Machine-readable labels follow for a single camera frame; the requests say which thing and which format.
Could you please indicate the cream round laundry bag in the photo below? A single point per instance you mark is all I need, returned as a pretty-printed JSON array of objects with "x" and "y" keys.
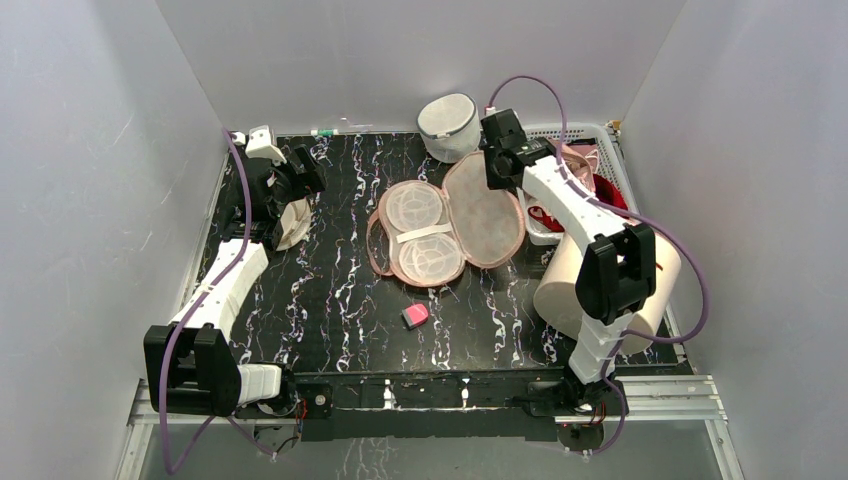
[{"x": 293, "y": 225}]

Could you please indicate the white plastic basket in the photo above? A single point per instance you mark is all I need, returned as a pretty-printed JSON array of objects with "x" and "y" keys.
[{"x": 610, "y": 167}]

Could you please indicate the aluminium frame rail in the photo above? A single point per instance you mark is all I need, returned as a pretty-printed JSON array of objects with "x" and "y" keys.
[{"x": 642, "y": 395}]

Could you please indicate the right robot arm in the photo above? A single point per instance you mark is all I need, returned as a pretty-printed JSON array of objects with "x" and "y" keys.
[{"x": 618, "y": 270}]

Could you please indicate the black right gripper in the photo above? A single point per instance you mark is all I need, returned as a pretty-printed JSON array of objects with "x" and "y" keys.
[{"x": 499, "y": 168}]

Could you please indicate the white cylindrical mesh laundry bag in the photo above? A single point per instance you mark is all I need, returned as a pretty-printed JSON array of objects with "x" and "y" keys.
[{"x": 450, "y": 127}]

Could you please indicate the pink and grey stamp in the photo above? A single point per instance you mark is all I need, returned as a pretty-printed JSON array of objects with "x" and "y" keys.
[{"x": 415, "y": 316}]

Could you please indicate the floral mesh laundry bag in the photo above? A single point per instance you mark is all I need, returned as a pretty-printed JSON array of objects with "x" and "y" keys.
[{"x": 426, "y": 235}]

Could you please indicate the pink satin bra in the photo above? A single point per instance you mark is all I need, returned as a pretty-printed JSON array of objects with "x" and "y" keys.
[{"x": 581, "y": 160}]

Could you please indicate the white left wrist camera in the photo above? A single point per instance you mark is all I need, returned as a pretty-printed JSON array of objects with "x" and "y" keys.
[{"x": 261, "y": 144}]

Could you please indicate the red bra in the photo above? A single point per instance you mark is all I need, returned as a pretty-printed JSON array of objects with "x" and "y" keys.
[{"x": 603, "y": 189}]

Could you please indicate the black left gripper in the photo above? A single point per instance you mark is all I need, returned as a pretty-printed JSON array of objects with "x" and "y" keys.
[{"x": 312, "y": 177}]

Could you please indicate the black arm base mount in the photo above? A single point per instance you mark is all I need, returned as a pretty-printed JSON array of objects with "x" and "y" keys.
[{"x": 440, "y": 404}]

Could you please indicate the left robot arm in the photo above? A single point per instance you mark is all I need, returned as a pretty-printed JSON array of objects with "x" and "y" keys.
[{"x": 190, "y": 366}]

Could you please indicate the large cream cylindrical bag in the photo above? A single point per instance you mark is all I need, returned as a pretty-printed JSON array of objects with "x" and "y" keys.
[{"x": 555, "y": 299}]

